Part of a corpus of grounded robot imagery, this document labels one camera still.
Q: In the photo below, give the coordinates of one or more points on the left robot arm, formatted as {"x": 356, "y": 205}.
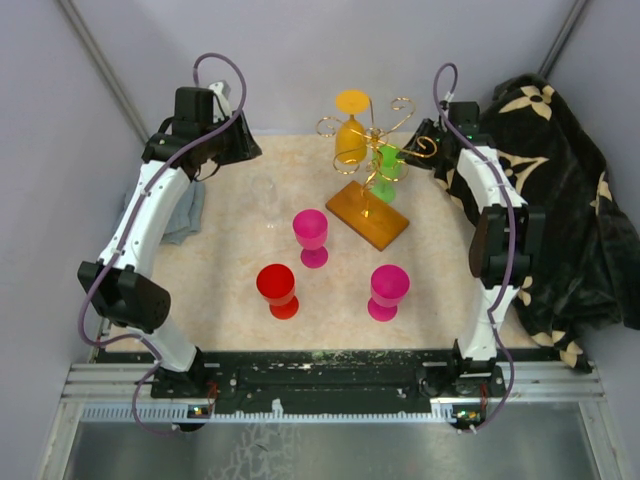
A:
{"x": 118, "y": 285}

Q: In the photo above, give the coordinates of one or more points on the grey cloth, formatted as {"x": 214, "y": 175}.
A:
{"x": 185, "y": 220}

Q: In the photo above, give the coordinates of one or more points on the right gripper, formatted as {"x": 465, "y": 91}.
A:
{"x": 414, "y": 151}

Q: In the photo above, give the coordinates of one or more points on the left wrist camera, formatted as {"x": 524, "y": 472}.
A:
{"x": 222, "y": 91}

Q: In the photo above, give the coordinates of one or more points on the magenta wine glass rear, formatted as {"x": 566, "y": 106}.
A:
{"x": 310, "y": 227}

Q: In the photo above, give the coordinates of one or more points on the gold wire wine glass rack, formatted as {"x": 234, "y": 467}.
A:
{"x": 375, "y": 221}

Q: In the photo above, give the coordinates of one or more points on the clear wine glass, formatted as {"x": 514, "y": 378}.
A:
{"x": 266, "y": 199}

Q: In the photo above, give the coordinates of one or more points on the magenta wine glass front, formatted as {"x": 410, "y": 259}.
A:
{"x": 389, "y": 285}

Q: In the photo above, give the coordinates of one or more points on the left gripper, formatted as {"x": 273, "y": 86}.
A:
{"x": 244, "y": 145}

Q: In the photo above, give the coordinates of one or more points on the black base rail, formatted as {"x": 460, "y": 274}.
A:
{"x": 336, "y": 382}

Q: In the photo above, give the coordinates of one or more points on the orange plastic wine glass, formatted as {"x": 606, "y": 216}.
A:
{"x": 350, "y": 143}

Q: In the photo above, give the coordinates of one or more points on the green plastic wine glass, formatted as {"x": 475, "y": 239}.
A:
{"x": 390, "y": 170}

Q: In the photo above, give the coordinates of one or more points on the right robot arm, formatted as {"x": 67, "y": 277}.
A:
{"x": 504, "y": 247}

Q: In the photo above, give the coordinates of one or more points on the red plastic wine glass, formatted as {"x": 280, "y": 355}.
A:
{"x": 276, "y": 284}

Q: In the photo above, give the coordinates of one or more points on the magenta wine glass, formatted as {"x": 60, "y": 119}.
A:
{"x": 310, "y": 227}
{"x": 389, "y": 285}

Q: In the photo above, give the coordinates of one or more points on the black floral blanket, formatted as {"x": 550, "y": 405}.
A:
{"x": 587, "y": 272}

